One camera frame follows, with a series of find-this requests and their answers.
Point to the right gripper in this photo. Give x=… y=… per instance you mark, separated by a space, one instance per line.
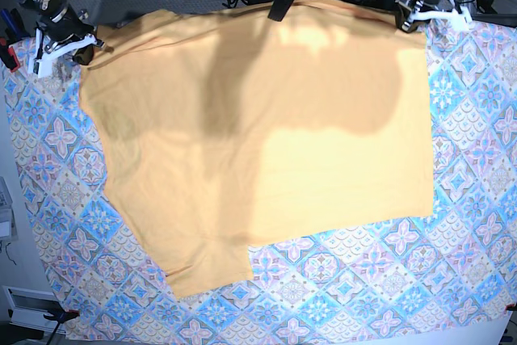
x=63 y=26

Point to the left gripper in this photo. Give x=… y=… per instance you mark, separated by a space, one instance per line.
x=410 y=17

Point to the yellow T-shirt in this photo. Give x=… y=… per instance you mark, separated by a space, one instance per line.
x=229 y=130

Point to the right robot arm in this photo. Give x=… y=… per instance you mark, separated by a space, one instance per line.
x=51 y=7

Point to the red black clamp left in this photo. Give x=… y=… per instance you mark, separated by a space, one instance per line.
x=8 y=56

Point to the orange black clamp bottom left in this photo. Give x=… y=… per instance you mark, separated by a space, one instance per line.
x=61 y=316

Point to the patterned tile tablecloth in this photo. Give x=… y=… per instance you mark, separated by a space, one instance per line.
x=377 y=281

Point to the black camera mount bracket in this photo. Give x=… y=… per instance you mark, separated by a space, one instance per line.
x=279 y=9

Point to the white floor rail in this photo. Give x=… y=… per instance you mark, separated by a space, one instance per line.
x=26 y=308

